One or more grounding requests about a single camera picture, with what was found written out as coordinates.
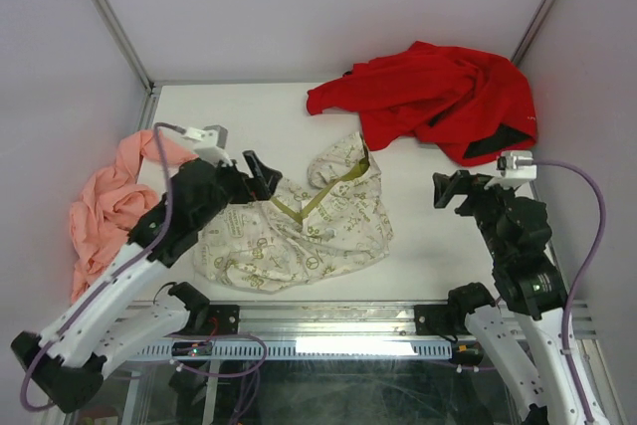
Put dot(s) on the pink garment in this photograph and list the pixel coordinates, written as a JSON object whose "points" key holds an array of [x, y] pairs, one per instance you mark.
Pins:
{"points": [[109, 205]]}

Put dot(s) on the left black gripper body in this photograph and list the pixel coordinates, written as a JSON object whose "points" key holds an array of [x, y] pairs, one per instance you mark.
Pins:
{"points": [[231, 188]]}

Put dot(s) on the cream green patterned jacket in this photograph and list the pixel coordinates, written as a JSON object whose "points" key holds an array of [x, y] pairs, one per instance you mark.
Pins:
{"points": [[335, 226]]}

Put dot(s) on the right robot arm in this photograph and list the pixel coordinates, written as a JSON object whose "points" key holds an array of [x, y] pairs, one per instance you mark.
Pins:
{"points": [[548, 382]]}

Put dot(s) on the right aluminium corner post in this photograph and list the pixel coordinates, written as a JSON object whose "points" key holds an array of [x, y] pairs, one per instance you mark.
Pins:
{"points": [[538, 18]]}

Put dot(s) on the white slotted cable duct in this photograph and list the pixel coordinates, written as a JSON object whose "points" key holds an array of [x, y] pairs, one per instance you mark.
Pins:
{"points": [[330, 348]]}

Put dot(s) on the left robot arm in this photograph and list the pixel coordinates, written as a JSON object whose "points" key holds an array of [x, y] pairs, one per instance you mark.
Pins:
{"points": [[71, 358]]}

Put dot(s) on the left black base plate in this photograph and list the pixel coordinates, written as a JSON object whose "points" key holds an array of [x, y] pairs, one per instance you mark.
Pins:
{"points": [[219, 319]]}

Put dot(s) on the red garment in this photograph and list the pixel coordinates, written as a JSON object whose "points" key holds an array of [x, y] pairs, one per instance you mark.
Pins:
{"points": [[472, 104]]}

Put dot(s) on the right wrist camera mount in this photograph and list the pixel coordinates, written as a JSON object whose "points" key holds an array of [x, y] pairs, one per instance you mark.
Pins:
{"points": [[516, 168]]}

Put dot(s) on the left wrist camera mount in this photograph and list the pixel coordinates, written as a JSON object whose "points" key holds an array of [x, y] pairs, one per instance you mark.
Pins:
{"points": [[209, 144]]}

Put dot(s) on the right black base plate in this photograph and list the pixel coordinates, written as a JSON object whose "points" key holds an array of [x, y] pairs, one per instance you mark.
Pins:
{"points": [[434, 319]]}

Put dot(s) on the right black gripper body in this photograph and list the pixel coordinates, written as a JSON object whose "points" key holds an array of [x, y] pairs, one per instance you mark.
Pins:
{"points": [[484, 205]]}

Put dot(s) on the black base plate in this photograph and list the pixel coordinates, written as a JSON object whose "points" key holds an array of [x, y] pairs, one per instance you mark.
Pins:
{"points": [[434, 319], [219, 319]]}

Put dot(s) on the aluminium front rail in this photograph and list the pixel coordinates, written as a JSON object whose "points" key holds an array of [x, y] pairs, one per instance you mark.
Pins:
{"points": [[289, 319]]}

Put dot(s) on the aluminium corner post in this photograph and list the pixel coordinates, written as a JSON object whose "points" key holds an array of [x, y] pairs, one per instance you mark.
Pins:
{"points": [[538, 18], [123, 43]]}

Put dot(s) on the left aluminium corner post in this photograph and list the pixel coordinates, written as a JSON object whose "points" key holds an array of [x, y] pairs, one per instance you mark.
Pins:
{"points": [[123, 43]]}

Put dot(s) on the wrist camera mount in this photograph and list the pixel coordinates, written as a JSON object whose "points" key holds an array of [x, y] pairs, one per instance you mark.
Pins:
{"points": [[516, 168], [209, 144]]}

